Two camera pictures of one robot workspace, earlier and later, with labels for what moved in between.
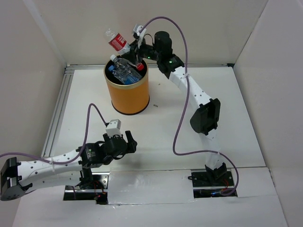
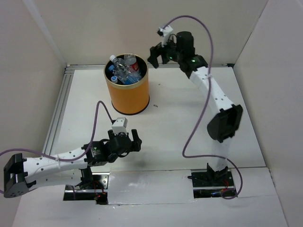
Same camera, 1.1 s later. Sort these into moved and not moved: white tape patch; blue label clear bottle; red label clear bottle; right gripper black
Moved: red label clear bottle; right gripper black
Not moved: white tape patch; blue label clear bottle
